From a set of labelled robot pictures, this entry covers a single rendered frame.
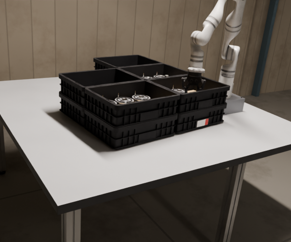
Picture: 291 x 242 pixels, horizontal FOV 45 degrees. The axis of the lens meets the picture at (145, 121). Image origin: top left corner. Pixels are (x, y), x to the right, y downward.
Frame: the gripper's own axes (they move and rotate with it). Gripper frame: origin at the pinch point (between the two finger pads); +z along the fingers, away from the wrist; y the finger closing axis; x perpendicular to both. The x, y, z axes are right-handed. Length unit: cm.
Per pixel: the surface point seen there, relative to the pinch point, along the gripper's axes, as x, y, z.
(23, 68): -130, 147, 29
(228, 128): 0.9, -23.9, 18.2
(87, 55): -167, 95, 18
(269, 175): -78, -83, 87
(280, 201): -39, -81, 88
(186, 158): 43.3, 2.9, 18.6
